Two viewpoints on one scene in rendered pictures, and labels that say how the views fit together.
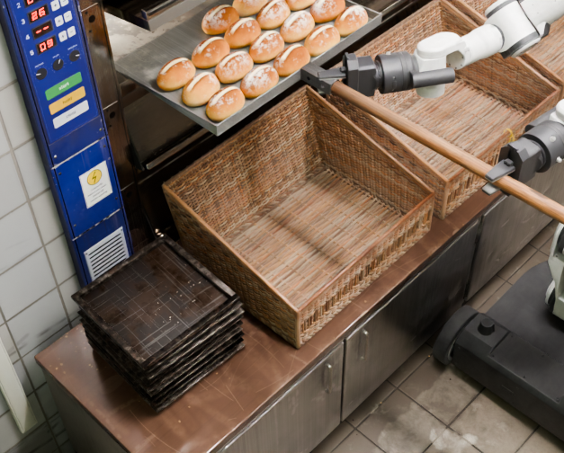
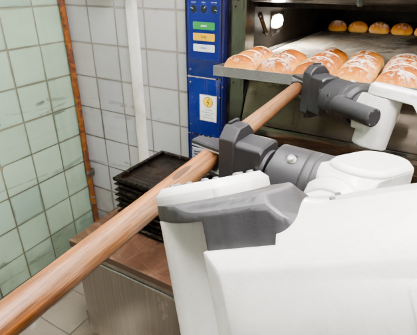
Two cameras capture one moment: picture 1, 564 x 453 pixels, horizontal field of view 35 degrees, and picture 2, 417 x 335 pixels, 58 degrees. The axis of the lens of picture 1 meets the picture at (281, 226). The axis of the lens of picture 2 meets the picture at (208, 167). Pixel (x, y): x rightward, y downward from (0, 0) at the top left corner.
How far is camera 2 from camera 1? 174 cm
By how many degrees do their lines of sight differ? 60
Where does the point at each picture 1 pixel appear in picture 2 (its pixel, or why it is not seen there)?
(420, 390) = not seen: outside the picture
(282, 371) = (162, 273)
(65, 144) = (196, 65)
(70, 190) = (193, 98)
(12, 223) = (168, 96)
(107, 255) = not seen: hidden behind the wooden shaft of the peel
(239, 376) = (154, 252)
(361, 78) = (311, 87)
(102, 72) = (237, 41)
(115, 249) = not seen: hidden behind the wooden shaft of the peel
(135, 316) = (153, 171)
